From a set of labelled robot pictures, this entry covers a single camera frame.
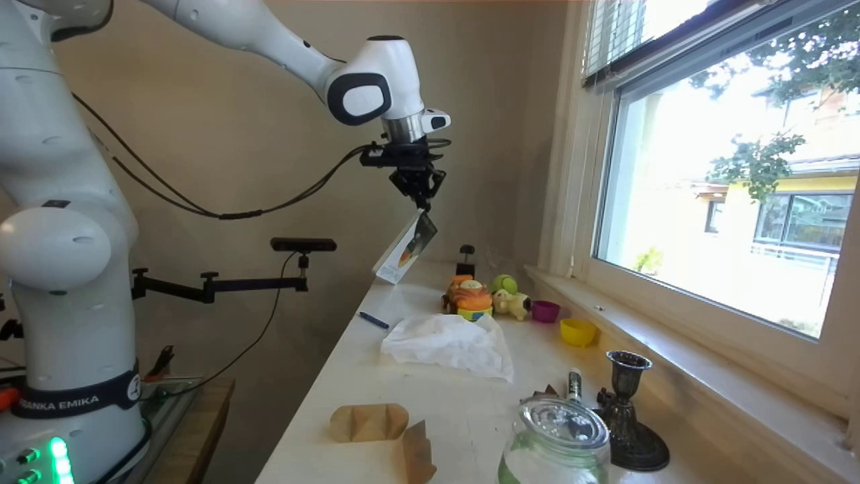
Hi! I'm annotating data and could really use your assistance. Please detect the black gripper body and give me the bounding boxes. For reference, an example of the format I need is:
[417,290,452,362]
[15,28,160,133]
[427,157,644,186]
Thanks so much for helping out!
[388,164,449,195]

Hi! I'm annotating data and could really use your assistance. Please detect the gorilla children's board book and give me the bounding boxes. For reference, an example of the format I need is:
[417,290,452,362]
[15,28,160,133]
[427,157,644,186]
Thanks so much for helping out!
[371,210,439,286]

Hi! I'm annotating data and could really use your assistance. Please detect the black table clamp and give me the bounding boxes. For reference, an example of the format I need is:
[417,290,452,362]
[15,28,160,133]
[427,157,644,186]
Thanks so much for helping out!
[454,241,480,280]

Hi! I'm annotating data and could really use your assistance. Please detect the orange tiger toy car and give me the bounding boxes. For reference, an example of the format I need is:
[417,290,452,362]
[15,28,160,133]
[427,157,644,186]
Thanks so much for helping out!
[439,272,496,324]

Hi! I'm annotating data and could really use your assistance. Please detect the blue crayon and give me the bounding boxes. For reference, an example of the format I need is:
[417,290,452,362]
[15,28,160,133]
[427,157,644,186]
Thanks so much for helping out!
[358,309,391,334]

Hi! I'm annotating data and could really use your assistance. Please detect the cream toy animal figure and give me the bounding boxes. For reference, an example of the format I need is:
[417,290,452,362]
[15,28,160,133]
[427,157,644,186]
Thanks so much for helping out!
[492,286,535,324]

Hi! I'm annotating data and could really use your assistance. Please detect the white crumpled plastic bag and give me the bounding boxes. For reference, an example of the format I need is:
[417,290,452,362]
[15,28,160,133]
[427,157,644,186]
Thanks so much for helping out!
[379,311,516,381]

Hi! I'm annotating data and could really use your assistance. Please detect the yellow plastic cup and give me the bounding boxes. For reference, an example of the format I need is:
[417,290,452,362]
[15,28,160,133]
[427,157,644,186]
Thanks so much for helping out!
[558,316,601,350]

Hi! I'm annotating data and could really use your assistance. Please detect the window blinds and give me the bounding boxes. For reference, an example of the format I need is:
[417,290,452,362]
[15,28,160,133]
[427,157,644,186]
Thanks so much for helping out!
[581,0,720,89]

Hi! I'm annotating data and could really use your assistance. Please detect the glass window pane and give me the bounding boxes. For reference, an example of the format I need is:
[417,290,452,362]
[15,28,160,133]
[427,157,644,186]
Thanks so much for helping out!
[581,0,860,343]

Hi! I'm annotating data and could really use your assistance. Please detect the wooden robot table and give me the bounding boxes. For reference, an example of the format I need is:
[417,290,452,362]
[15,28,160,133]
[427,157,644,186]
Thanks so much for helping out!
[144,372,237,484]

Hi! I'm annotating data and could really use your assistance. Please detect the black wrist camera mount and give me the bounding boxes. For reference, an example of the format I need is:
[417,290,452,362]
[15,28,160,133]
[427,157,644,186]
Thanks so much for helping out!
[360,137,454,171]

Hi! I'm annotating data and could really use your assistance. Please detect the black stereo camera bar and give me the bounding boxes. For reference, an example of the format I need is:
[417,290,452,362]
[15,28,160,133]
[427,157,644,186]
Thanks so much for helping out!
[267,233,337,256]

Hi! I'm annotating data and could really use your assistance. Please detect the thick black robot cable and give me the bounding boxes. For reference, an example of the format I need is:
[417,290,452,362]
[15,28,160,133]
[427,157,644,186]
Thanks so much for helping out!
[73,92,376,222]

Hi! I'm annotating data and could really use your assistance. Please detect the thin black camera cable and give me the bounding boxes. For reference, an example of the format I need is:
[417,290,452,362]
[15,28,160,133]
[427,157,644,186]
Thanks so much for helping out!
[163,250,301,398]

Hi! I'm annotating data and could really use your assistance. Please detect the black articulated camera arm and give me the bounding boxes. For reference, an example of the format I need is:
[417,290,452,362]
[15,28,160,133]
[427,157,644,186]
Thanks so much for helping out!
[129,265,309,307]

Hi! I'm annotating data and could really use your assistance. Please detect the red handled clamp tool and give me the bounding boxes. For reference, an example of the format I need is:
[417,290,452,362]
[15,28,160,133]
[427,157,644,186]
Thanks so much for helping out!
[141,343,176,387]

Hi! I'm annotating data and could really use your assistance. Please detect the grey metal base plate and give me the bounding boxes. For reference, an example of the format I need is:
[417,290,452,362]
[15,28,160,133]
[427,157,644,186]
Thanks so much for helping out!
[116,378,196,484]

